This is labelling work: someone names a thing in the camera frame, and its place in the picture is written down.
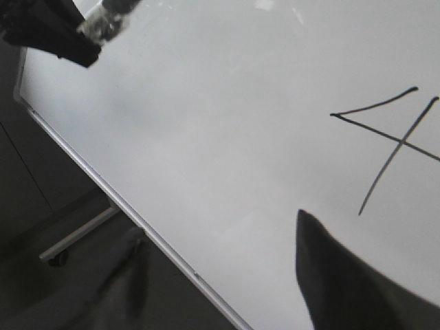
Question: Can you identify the white whiteboard with aluminium frame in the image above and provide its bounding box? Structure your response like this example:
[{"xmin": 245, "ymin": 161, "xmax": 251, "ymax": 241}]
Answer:
[{"xmin": 16, "ymin": 1, "xmax": 439, "ymax": 329}]

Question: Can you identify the black cloth eraser with clip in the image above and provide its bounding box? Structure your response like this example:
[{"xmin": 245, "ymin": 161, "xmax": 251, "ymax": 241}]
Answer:
[{"xmin": 1, "ymin": 1, "xmax": 140, "ymax": 68}]

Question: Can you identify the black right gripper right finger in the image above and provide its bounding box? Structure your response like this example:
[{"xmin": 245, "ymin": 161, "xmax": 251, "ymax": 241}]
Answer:
[{"xmin": 296, "ymin": 210, "xmax": 439, "ymax": 329}]

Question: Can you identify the grey whiteboard stand leg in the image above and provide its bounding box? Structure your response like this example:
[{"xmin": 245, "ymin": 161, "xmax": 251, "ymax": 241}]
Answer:
[{"xmin": 39, "ymin": 207, "xmax": 120, "ymax": 262}]

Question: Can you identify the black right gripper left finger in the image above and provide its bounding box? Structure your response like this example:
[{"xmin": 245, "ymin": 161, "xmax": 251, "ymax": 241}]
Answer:
[{"xmin": 59, "ymin": 228, "xmax": 150, "ymax": 329}]

